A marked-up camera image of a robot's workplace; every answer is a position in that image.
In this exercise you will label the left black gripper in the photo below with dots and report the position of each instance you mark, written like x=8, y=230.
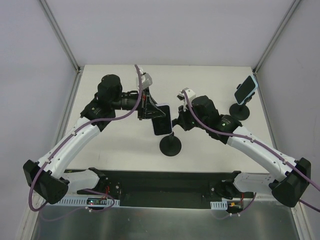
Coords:
x=142, y=106

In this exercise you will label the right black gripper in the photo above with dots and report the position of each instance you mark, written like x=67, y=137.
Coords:
x=182, y=117

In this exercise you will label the phone with purple case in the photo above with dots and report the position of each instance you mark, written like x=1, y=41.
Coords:
x=163, y=125

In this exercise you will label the black phone stand round base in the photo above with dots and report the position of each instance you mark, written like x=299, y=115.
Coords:
x=170, y=145

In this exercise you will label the phone with blue case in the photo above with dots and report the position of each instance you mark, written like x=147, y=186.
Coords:
x=246, y=89

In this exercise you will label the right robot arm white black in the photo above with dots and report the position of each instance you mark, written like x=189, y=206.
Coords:
x=286, y=179

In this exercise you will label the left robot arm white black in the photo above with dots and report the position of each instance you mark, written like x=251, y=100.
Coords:
x=47, y=176

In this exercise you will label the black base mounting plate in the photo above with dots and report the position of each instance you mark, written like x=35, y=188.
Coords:
x=150, y=189

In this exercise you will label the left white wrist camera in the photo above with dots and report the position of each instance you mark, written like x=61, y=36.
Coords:
x=146, y=79

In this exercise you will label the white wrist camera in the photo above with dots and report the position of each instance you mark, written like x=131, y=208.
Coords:
x=146, y=79
x=186, y=95

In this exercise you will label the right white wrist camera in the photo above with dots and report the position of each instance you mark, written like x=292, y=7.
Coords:
x=186, y=95

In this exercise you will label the right white cable duct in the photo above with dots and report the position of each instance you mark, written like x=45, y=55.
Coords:
x=219, y=205

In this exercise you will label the white cable duct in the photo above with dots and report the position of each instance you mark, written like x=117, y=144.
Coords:
x=73, y=201
x=219, y=205

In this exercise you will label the left white cable duct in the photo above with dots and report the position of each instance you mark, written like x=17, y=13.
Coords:
x=73, y=201

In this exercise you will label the left aluminium frame post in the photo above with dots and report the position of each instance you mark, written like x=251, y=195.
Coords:
x=59, y=34

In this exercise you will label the aluminium frame post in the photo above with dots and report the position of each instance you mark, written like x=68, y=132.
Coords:
x=59, y=34
x=276, y=35

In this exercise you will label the right aluminium frame post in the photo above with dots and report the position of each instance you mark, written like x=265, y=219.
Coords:
x=276, y=35

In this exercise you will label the right aluminium table rail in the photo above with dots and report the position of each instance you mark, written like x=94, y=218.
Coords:
x=298, y=212

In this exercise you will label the aluminium table rail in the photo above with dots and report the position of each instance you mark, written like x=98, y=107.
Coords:
x=29, y=220
x=298, y=212

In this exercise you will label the left aluminium table rail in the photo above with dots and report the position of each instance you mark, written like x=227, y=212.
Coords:
x=29, y=220

